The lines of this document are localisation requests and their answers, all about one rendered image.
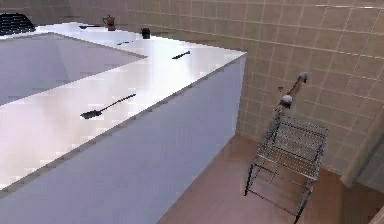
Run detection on black kitchen utensil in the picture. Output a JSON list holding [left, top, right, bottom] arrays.
[[171, 50, 192, 61]]

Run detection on white kitchen counter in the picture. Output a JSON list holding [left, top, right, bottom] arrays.
[[0, 21, 248, 224]]

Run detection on black spatula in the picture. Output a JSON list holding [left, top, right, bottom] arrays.
[[79, 93, 137, 120]]

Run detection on red moka pot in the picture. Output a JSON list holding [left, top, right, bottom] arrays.
[[101, 14, 117, 32]]

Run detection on black stove top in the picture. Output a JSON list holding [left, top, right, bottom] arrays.
[[0, 12, 37, 37]]

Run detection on wall rail with grey knobs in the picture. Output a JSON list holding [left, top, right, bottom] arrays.
[[274, 71, 309, 111]]

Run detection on black wire shelf rack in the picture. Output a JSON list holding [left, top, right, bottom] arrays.
[[243, 109, 330, 224]]

